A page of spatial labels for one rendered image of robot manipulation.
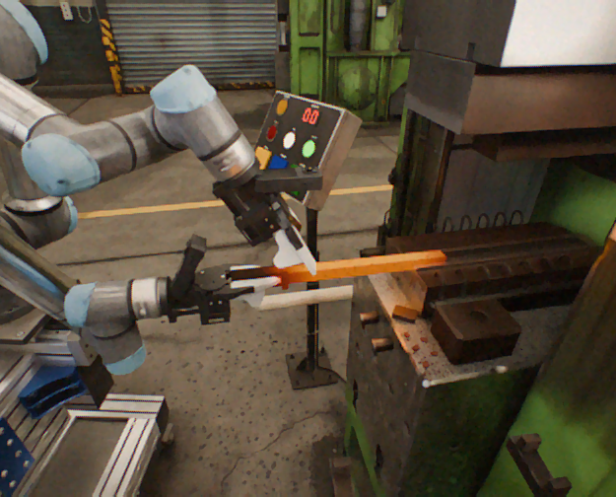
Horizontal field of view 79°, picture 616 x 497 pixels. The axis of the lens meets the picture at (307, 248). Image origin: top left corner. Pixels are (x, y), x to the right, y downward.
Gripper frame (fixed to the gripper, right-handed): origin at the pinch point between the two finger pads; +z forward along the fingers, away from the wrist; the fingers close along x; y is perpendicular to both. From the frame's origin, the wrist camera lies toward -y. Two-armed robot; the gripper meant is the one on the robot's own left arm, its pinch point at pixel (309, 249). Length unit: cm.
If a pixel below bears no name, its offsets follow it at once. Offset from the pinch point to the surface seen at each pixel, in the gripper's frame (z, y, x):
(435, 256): 16.1, -19.9, 0.9
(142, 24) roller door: -89, 125, -787
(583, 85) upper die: -5.8, -47.2, 7.8
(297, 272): 2.1, 4.3, 1.2
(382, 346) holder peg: 21.2, -2.2, 9.9
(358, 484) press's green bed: 86, 30, 1
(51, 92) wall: -85, 344, -785
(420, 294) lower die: 17.8, -13.4, 6.1
